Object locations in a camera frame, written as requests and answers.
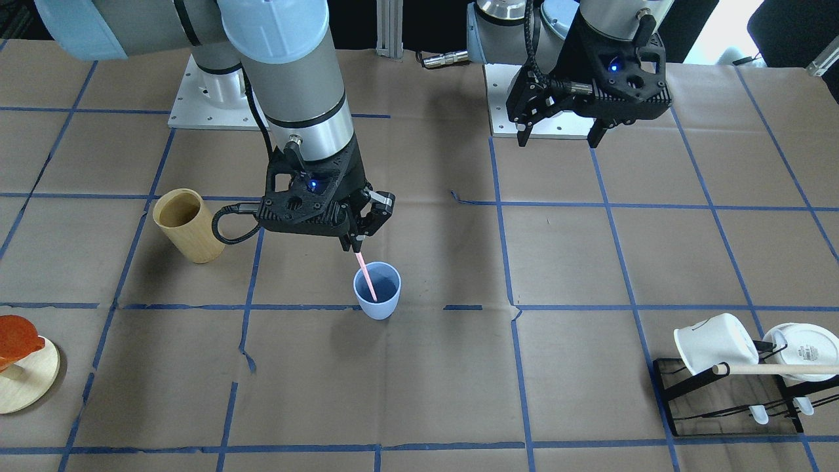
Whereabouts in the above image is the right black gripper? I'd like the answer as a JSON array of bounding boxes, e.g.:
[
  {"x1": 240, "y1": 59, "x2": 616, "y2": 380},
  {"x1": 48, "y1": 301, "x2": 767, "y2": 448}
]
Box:
[{"x1": 326, "y1": 141, "x2": 396, "y2": 254}]

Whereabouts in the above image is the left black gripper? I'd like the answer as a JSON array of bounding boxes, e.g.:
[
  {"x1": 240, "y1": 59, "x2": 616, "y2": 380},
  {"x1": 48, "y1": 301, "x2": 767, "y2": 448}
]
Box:
[{"x1": 506, "y1": 39, "x2": 620, "y2": 149}]

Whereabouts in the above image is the pink chopstick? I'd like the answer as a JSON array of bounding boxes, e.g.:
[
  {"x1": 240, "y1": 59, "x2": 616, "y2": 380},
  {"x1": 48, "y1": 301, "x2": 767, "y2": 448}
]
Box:
[{"x1": 355, "y1": 251, "x2": 378, "y2": 302}]

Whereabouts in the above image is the blue plastic cup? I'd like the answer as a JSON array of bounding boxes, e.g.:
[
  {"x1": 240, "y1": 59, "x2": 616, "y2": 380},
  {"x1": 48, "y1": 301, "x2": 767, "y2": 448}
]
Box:
[{"x1": 353, "y1": 261, "x2": 402, "y2": 320}]

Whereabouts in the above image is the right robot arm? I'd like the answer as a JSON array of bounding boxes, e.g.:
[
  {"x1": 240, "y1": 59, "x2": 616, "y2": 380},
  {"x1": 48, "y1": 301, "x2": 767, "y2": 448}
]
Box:
[{"x1": 35, "y1": 1, "x2": 396, "y2": 253}]

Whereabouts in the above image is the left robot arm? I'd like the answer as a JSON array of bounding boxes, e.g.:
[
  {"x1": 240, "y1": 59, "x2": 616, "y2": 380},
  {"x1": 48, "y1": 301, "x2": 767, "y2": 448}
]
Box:
[{"x1": 467, "y1": 1, "x2": 673, "y2": 148}]

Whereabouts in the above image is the orange red cup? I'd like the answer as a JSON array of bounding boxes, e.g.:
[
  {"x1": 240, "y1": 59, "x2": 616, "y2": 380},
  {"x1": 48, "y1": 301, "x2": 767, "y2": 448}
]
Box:
[{"x1": 1, "y1": 315, "x2": 46, "y2": 372}]

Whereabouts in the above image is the bamboo cylinder holder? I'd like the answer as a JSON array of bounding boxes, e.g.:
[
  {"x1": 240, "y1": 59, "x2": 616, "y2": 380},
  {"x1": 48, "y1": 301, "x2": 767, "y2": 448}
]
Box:
[{"x1": 152, "y1": 188, "x2": 225, "y2": 265}]

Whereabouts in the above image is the white smiley mug inner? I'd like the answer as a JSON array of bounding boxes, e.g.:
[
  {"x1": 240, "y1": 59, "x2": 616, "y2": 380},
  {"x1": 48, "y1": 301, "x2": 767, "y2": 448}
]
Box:
[{"x1": 673, "y1": 313, "x2": 759, "y2": 374}]

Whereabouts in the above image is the white smiley mug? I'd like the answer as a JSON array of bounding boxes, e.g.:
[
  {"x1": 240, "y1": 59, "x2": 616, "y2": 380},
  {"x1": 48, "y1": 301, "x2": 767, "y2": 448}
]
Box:
[
  {"x1": 763, "y1": 323, "x2": 838, "y2": 365},
  {"x1": 673, "y1": 313, "x2": 759, "y2": 374}
]

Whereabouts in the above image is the white smiley mug outer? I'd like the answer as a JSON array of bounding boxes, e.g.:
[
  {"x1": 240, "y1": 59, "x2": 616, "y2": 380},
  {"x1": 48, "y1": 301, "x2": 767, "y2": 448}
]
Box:
[{"x1": 763, "y1": 323, "x2": 838, "y2": 365}]

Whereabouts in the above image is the wooden mug tree stand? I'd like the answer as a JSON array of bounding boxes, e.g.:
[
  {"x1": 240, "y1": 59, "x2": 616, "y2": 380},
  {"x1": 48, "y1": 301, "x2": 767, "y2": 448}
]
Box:
[{"x1": 1, "y1": 336, "x2": 61, "y2": 415}]

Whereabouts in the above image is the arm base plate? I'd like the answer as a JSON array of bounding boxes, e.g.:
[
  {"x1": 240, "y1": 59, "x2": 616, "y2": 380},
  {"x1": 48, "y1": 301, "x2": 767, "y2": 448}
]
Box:
[
  {"x1": 483, "y1": 64, "x2": 595, "y2": 140},
  {"x1": 168, "y1": 56, "x2": 259, "y2": 131}
]

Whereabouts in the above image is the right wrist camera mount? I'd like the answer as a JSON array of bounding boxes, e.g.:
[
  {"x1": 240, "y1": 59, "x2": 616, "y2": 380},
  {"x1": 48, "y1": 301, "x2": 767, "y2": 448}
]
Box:
[{"x1": 212, "y1": 141, "x2": 349, "y2": 245}]

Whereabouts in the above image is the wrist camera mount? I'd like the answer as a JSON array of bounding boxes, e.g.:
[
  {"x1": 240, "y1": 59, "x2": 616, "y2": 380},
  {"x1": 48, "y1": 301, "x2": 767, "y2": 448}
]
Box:
[
  {"x1": 212, "y1": 141, "x2": 349, "y2": 245},
  {"x1": 548, "y1": 12, "x2": 673, "y2": 122}
]

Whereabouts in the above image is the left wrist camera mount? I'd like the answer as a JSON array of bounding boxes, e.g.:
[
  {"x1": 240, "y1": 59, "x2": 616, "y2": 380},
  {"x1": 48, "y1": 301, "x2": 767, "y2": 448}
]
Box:
[{"x1": 548, "y1": 12, "x2": 673, "y2": 122}]

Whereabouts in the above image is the aluminium frame post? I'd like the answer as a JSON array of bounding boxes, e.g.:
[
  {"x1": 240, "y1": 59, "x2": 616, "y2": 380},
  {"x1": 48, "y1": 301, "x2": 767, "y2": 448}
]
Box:
[{"x1": 375, "y1": 0, "x2": 404, "y2": 62}]

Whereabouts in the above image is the black wire mug rack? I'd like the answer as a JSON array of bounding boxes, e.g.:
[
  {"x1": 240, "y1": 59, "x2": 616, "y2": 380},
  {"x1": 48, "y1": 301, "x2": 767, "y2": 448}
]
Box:
[{"x1": 653, "y1": 358, "x2": 837, "y2": 437}]

